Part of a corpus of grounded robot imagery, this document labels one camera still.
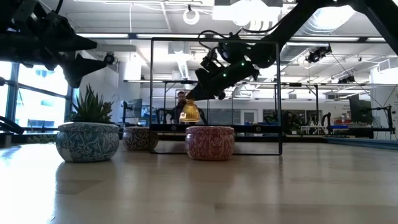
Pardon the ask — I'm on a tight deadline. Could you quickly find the purple patterned candle tin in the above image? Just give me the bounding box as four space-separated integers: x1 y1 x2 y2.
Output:
121 126 160 152

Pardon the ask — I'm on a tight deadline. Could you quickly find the black metal table frame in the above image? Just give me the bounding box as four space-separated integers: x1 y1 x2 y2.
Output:
0 115 330 147

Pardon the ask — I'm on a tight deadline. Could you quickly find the long ceiling light strip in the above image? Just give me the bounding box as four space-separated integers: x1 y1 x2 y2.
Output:
76 32 206 40
289 36 398 43

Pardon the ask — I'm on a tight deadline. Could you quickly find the potted green succulent plant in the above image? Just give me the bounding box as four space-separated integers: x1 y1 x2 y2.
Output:
66 83 115 124

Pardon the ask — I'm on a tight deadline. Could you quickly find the black rig camera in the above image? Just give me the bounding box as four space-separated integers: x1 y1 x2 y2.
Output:
305 44 333 64

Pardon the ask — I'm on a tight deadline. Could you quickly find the red patterned candle tin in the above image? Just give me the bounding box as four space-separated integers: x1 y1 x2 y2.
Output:
185 125 236 162

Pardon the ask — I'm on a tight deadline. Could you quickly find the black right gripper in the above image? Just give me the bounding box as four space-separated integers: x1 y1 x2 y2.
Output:
185 60 260 101

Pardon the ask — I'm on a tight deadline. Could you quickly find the black computer monitor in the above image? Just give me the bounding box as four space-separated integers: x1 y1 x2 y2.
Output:
349 94 373 124

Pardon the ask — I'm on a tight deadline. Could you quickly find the wooden shelf with black frame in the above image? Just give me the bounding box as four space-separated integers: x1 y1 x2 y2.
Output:
149 37 284 156

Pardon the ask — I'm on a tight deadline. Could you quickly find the amber glass candlestick holder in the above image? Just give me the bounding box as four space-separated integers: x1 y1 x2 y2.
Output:
179 99 201 123

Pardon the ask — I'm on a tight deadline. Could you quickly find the blue patterned candle tin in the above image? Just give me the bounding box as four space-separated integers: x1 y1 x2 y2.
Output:
55 121 121 163

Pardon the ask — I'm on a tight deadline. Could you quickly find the white ring lamp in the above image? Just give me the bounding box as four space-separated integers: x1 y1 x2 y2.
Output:
182 7 201 26

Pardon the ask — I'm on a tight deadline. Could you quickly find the person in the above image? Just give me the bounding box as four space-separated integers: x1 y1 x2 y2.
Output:
172 90 208 125

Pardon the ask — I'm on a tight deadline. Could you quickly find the silver ventilation duct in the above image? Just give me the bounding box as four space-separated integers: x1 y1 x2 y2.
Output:
294 6 357 37

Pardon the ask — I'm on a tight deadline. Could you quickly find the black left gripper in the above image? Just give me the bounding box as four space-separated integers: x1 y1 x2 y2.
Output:
30 9 108 89

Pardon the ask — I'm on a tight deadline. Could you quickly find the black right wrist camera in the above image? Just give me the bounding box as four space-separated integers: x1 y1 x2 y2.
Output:
200 49 220 73

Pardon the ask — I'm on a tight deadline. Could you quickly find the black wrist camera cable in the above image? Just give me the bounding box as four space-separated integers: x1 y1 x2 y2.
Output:
198 29 231 50

